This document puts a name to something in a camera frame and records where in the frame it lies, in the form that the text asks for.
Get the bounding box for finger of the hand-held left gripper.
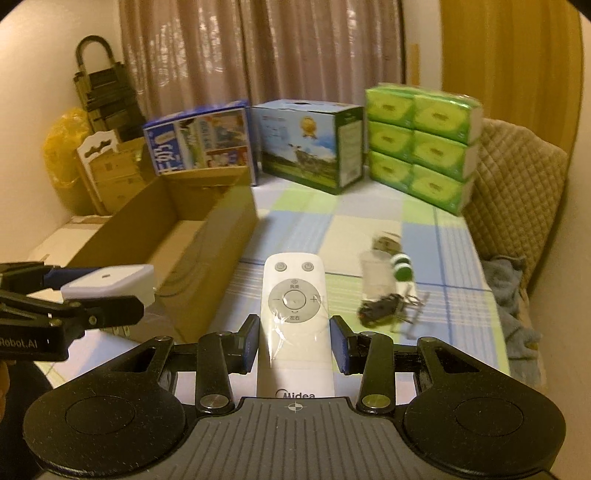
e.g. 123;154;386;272
0;290;146;344
0;262;100;291

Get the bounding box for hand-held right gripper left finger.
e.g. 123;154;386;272
117;315;260;415

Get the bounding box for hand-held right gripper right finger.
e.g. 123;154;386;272
330;316;467;415

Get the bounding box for white power adapter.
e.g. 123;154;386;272
60;264;155;341

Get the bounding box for white remote control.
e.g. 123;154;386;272
256;253;335;398

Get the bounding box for clear plastic cup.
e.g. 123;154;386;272
360;249;398;301

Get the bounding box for cardboard box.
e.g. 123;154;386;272
62;178;259;342

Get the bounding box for green jar with white lid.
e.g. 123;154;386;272
390;253;415;282

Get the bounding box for white flat box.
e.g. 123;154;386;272
28;215;112;268

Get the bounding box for flattened brown cardboard boxes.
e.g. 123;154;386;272
90;138;155;215

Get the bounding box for small tan object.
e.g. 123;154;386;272
373;233;402;253

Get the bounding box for yellow plastic bag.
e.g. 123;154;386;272
43;107;93;188

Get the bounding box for white scalloped cardboard piece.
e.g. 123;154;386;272
76;129;123;215

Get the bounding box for grey cloth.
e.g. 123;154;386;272
482;256;541;384

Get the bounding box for black folding hand trolley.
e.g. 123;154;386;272
72;36;146;139

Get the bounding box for dark blue milk carton box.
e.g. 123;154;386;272
142;99;258;186

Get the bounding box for light blue cow milk box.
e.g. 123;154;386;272
252;99;365;195

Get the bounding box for stack of green tissue packs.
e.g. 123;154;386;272
365;83;483;215

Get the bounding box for beige quilted sofa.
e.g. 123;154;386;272
462;117;568;324

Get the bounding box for beige curtain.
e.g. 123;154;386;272
117;0;402;134

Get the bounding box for wooden door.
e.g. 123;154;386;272
438;0;585;153

